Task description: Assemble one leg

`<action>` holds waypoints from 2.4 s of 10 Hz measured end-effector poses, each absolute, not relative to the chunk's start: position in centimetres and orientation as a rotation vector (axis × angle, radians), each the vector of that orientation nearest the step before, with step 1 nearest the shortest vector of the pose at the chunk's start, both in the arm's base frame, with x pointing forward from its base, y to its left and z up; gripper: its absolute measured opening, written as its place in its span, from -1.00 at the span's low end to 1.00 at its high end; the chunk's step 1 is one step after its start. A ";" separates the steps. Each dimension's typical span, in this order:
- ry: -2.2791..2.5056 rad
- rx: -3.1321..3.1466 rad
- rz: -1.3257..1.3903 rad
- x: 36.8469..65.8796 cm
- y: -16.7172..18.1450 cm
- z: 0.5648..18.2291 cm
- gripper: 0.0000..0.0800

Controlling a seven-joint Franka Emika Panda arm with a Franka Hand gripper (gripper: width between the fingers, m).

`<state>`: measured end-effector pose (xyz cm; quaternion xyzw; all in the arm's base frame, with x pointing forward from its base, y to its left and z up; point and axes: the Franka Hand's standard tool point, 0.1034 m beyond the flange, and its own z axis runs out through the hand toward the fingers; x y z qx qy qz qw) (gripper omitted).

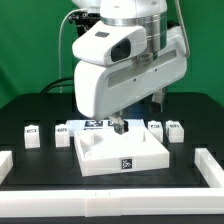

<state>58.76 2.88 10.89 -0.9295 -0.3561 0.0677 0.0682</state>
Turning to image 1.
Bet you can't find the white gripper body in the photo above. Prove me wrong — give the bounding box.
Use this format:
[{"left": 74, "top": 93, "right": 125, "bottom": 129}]
[{"left": 74, "top": 31, "right": 187, "bottom": 119}]

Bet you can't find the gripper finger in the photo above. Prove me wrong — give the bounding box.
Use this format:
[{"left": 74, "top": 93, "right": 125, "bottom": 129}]
[
  {"left": 149, "top": 88, "right": 166, "bottom": 113},
  {"left": 109, "top": 114, "right": 128, "bottom": 135}
]

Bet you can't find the white square tabletop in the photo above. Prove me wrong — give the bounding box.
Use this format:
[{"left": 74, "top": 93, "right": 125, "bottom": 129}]
[{"left": 74, "top": 126, "right": 170, "bottom": 176}]

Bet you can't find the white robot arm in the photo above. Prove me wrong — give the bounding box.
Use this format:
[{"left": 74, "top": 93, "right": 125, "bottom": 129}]
[{"left": 72, "top": 0, "right": 189, "bottom": 134}]

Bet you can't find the white U-shaped obstacle fence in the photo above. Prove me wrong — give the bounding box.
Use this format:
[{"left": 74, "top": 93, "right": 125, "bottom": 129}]
[{"left": 0, "top": 148, "right": 224, "bottom": 218}]

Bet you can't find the black cable bundle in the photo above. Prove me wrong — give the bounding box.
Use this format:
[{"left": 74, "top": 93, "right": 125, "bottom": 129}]
[{"left": 40, "top": 77, "right": 75, "bottom": 94}]

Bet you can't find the white fiducial marker base plate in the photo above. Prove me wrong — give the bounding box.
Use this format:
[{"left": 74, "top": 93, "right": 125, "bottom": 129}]
[{"left": 66, "top": 119, "right": 145, "bottom": 136}]

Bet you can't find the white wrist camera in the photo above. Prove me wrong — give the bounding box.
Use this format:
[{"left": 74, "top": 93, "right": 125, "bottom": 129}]
[{"left": 72, "top": 21, "right": 147, "bottom": 66}]

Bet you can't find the black camera on stand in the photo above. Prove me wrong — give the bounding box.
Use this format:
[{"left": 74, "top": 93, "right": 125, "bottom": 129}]
[{"left": 68, "top": 11, "right": 88, "bottom": 36}]

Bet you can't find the white cable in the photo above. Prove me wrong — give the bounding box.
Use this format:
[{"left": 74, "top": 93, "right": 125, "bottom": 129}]
[{"left": 58, "top": 9, "right": 83, "bottom": 94}]

